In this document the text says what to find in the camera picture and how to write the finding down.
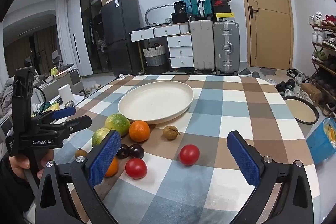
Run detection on white drawer cabinet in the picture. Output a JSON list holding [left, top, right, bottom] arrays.
[[167, 35, 195, 69]]

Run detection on black red shoe box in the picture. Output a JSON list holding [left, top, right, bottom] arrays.
[[211, 0, 232, 14]]

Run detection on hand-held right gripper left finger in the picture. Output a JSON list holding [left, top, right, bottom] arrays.
[[34, 130, 122, 224]]

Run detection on wooden door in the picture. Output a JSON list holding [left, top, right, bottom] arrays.
[[232, 0, 294, 70]]

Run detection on rows of shoes on rack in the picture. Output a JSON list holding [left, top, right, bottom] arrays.
[[308, 11, 336, 117]]

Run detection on white cylinder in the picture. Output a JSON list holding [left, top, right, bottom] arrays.
[[58, 84, 73, 107]]

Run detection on pair of beige slippers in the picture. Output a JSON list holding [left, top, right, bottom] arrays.
[[84, 81, 102, 94]]

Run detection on person's left hand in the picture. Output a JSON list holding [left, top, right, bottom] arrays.
[[9, 149, 54, 180]]

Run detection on yellow-green citrus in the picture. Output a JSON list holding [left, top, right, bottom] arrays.
[[105, 114, 131, 136], [91, 128, 112, 147]]

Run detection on orange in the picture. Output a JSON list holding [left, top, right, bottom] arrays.
[[104, 157, 119, 177], [129, 121, 151, 142]]

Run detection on dark glass wardrobe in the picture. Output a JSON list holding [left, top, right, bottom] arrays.
[[79, 0, 118, 75]]

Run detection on dark purple plum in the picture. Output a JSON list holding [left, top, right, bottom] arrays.
[[116, 144, 129, 159], [129, 144, 145, 159]]

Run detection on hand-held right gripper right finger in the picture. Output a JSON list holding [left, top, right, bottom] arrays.
[[227, 131, 315, 224]]

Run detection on low coffee table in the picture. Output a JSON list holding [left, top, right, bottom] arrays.
[[43, 69, 80, 94]]

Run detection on grey blanket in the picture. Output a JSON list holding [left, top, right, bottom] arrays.
[[0, 77, 19, 119]]

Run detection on round dark-rimmed tray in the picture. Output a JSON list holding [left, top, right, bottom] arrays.
[[283, 97, 320, 125]]

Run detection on wooden shoe rack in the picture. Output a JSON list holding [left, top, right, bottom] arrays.
[[308, 22, 336, 119]]

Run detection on woven laundry basket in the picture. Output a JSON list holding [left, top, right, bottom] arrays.
[[142, 43, 168, 75]]

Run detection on arched metal frame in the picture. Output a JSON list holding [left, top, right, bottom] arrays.
[[146, 5, 175, 27]]

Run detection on black storage box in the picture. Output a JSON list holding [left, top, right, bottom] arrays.
[[171, 13, 192, 24]]

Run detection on silver suitcase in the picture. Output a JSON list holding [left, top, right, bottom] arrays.
[[213, 21, 240, 76]]

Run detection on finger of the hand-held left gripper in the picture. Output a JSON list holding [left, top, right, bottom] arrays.
[[34, 115, 92, 138], [33, 106, 76, 123]]

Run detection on red tomato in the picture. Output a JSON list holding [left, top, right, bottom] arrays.
[[125, 158, 147, 179], [180, 145, 200, 166]]

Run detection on blue snack bag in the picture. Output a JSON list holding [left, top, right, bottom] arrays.
[[306, 118, 336, 165]]

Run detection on patterned rug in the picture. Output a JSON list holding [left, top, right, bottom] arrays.
[[115, 73, 137, 80]]

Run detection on black bag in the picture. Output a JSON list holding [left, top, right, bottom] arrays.
[[174, 1, 188, 14]]

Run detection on checkered tablecloth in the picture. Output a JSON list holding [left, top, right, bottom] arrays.
[[54, 74, 315, 224]]

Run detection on beige suitcase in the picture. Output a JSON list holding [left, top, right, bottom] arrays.
[[189, 20, 214, 75]]

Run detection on cream round plate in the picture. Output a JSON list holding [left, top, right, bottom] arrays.
[[118, 81, 194, 125]]

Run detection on pile of shoes on floor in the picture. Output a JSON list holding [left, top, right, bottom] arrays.
[[266, 68, 324, 109]]

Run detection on black refrigerator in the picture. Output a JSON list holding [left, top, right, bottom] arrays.
[[101, 0, 143, 76]]

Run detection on brown cardboard box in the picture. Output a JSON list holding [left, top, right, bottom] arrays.
[[300, 83, 322, 104]]

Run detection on white desk with drawers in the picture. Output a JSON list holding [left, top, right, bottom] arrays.
[[129, 23, 191, 42]]

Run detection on brown curtains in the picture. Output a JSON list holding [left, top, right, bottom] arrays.
[[5, 27, 59, 69]]

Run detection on yellow black shoe box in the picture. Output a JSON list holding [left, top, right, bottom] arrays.
[[215, 13, 235, 22]]

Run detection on grey floor cloth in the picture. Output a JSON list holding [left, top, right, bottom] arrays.
[[260, 67, 278, 76]]

